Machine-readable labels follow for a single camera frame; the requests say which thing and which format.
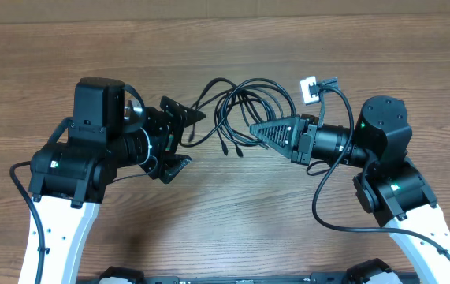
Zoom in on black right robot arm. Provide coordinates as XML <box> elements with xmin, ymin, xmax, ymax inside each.
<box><xmin>250</xmin><ymin>96</ymin><xmax>450</xmax><ymax>283</ymax></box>

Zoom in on black right camera cable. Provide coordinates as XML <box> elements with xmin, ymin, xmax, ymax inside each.
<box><xmin>311</xmin><ymin>77</ymin><xmax>450</xmax><ymax>284</ymax></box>

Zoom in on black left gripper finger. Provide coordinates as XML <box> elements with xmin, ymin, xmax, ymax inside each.
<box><xmin>159</xmin><ymin>154</ymin><xmax>192</xmax><ymax>184</ymax></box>
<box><xmin>160</xmin><ymin>96</ymin><xmax>206</xmax><ymax>127</ymax></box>

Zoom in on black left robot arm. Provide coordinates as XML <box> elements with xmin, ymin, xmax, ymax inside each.
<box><xmin>19</xmin><ymin>77</ymin><xmax>206</xmax><ymax>283</ymax></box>

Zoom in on black usb cables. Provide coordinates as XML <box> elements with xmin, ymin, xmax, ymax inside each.
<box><xmin>179</xmin><ymin>77</ymin><xmax>297</xmax><ymax>159</ymax></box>

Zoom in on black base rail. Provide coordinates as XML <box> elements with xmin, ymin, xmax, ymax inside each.
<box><xmin>78</xmin><ymin>263</ymin><xmax>407</xmax><ymax>284</ymax></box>

